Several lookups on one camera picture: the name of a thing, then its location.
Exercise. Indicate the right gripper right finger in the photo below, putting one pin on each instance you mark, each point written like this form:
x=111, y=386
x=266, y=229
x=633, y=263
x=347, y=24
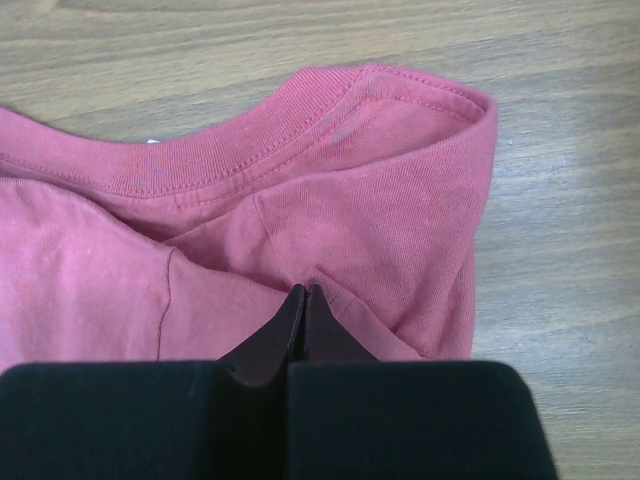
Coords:
x=351, y=416

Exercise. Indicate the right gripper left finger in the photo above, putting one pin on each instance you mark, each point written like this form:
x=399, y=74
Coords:
x=221, y=419

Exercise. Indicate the pink t shirt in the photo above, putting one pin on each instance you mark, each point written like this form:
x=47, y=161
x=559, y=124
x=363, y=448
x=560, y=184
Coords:
x=367, y=181

